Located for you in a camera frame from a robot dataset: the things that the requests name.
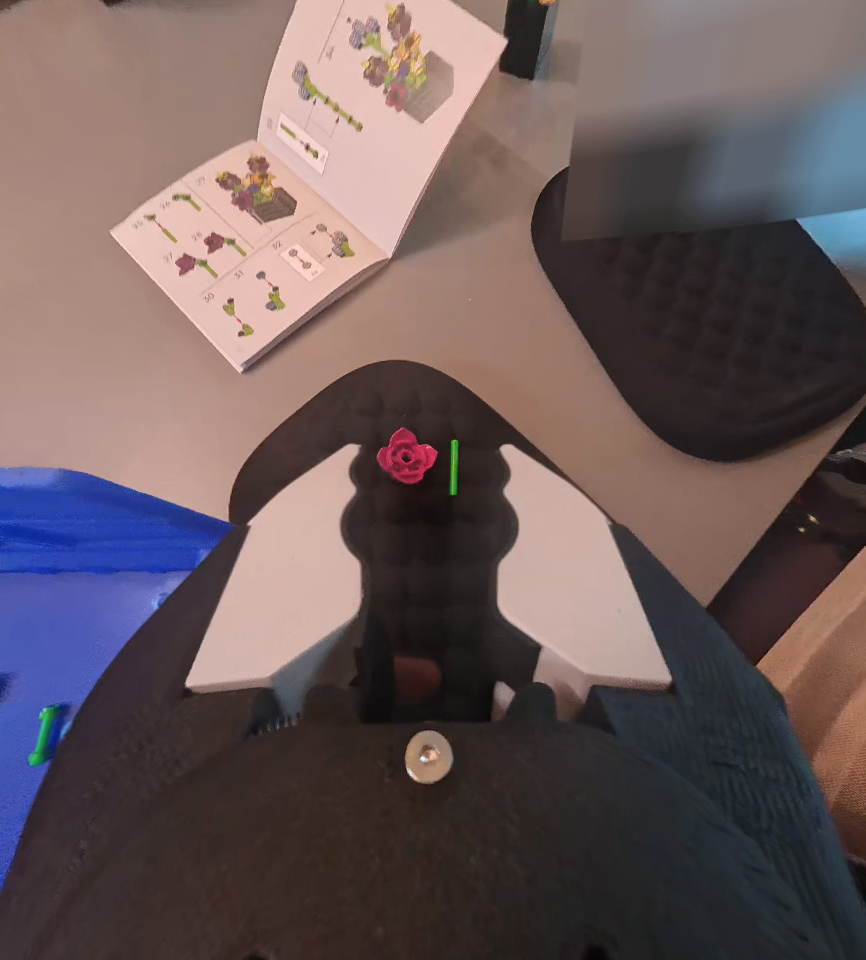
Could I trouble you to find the person's left hand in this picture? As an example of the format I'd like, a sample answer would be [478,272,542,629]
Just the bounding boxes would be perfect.
[391,656,443,702]

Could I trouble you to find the short green lego bar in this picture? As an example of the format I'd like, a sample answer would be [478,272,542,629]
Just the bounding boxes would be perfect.
[28,705,65,768]

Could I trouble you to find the lego instruction booklet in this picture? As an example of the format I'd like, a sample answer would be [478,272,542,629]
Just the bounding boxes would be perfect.
[110,0,509,374]

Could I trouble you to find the blue plastic bin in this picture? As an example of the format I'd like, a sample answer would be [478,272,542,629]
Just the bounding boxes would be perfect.
[0,466,237,960]

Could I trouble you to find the black foam pad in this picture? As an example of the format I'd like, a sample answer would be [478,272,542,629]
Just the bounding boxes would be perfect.
[229,360,614,721]
[532,168,866,462]

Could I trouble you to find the person's beige printed shirt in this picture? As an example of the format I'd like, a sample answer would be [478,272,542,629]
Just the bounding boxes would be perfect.
[757,534,866,882]

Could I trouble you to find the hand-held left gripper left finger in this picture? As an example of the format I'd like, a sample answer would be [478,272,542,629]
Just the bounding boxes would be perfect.
[185,444,365,695]

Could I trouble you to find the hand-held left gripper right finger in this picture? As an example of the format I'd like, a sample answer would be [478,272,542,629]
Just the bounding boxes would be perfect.
[499,444,675,695]

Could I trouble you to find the lego flower bouquet model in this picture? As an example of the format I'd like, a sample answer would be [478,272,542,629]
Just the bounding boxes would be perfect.
[500,0,560,81]

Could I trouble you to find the red flower lego piece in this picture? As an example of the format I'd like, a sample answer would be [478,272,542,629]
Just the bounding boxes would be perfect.
[376,427,439,485]

